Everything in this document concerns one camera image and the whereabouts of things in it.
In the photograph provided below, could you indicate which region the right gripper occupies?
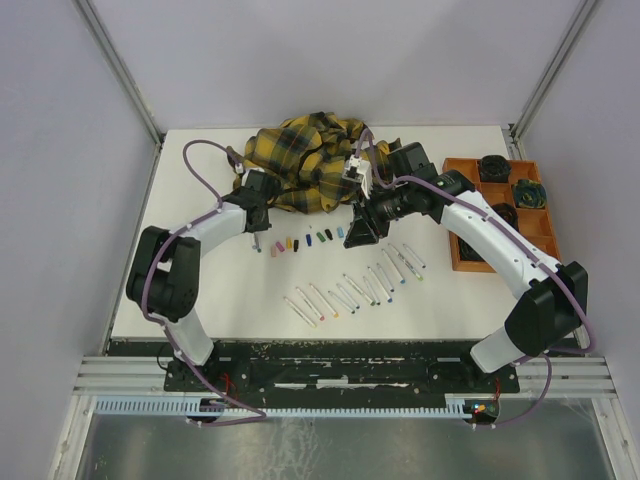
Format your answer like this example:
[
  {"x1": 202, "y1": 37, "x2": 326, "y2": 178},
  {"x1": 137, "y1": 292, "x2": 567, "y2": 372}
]
[{"x1": 343, "y1": 183, "x2": 415, "y2": 249}]

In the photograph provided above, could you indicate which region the dark green marker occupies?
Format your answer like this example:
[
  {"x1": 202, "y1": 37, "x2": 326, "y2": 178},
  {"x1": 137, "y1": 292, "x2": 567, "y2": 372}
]
[{"x1": 343, "y1": 274, "x2": 377, "y2": 306}]

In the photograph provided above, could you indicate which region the pink cap pen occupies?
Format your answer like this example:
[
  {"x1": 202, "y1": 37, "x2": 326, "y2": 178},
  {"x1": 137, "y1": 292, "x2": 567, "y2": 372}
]
[{"x1": 296, "y1": 287, "x2": 325, "y2": 321}]

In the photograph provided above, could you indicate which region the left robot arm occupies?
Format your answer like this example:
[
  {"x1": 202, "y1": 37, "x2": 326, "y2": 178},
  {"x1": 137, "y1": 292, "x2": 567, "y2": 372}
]
[{"x1": 125, "y1": 168, "x2": 282, "y2": 390}]

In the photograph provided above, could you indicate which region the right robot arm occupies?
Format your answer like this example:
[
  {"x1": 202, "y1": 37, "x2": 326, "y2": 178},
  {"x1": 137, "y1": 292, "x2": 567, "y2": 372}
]
[{"x1": 342, "y1": 142, "x2": 588, "y2": 391}]

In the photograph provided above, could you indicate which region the yellow plaid cloth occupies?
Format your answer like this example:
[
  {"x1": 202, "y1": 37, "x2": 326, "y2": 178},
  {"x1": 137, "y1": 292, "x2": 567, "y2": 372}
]
[{"x1": 229, "y1": 112, "x2": 366, "y2": 214}]

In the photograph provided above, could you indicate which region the black orange rolled sock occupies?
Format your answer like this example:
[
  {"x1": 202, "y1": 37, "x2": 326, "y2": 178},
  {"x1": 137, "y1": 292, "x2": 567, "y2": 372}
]
[{"x1": 492, "y1": 203, "x2": 519, "y2": 231}]

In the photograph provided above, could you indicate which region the orange compartment tray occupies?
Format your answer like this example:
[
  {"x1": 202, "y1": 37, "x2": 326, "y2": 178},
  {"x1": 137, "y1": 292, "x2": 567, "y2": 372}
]
[{"x1": 441, "y1": 158, "x2": 563, "y2": 285}]

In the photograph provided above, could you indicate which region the teal yellow rolled sock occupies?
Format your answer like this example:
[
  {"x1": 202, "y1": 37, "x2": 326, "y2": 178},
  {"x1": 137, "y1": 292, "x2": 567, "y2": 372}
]
[{"x1": 512, "y1": 179, "x2": 547, "y2": 209}]

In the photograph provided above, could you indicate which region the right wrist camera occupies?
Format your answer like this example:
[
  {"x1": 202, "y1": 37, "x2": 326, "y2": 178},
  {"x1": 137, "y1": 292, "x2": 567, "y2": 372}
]
[{"x1": 342, "y1": 155, "x2": 373, "y2": 199}]

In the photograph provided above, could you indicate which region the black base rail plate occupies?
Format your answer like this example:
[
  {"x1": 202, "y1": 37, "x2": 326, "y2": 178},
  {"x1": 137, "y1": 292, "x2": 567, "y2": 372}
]
[{"x1": 164, "y1": 340, "x2": 520, "y2": 410}]

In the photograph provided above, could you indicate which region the right aluminium frame post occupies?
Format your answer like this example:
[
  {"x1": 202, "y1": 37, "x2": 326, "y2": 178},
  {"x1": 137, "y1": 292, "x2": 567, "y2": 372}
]
[{"x1": 502, "y1": 0, "x2": 603, "y2": 160}]

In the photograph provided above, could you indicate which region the aluminium frame post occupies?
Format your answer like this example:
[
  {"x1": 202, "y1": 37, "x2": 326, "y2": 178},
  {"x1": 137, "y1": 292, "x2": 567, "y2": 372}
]
[
  {"x1": 502, "y1": 0, "x2": 603, "y2": 160},
  {"x1": 71, "y1": 0, "x2": 165, "y2": 148}
]

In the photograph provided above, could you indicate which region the light blue cable duct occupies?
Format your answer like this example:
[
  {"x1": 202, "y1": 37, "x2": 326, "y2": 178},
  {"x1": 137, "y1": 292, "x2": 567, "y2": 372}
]
[{"x1": 94, "y1": 394, "x2": 496, "y2": 416}]

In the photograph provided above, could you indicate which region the left aluminium frame post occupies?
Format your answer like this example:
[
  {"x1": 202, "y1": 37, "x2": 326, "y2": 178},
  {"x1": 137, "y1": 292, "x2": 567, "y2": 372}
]
[{"x1": 71, "y1": 0, "x2": 165, "y2": 148}]

